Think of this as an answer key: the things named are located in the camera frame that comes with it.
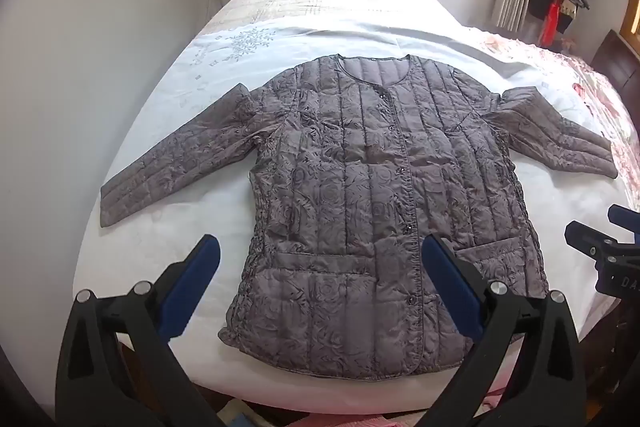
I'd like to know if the grey quilted floral jacket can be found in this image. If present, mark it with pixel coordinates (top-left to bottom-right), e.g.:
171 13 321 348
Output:
99 53 619 380

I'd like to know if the red hanging item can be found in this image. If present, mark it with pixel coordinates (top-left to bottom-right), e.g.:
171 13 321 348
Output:
538 0 562 48

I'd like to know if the bed with white sheet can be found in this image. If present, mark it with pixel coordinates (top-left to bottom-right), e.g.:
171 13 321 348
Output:
72 0 640 414

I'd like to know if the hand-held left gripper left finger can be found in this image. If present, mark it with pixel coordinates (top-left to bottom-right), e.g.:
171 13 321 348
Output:
56 234 221 427

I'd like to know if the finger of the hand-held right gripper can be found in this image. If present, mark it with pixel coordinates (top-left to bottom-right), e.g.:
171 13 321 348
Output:
564 220 622 269
608 203 640 239

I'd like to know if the pink floor mat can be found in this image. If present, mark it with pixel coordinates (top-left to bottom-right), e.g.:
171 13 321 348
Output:
215 399 451 427

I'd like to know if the dark wooden headboard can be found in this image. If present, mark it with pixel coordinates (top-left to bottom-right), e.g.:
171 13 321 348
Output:
590 28 640 105

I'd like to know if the pink floral quilt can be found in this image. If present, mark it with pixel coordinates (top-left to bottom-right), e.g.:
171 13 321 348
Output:
467 26 640 190

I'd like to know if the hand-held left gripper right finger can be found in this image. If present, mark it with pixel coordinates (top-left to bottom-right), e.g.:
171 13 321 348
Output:
421 233 588 427

